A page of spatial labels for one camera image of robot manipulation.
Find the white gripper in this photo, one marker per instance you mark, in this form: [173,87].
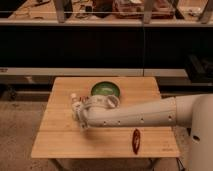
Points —
[82,112]

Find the white plastic bottle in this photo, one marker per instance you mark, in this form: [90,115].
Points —
[77,103]

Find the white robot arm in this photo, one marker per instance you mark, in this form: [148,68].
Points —
[193,111]

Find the green bowl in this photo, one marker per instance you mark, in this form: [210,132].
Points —
[105,88]

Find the wooden table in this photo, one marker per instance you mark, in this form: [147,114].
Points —
[59,136]

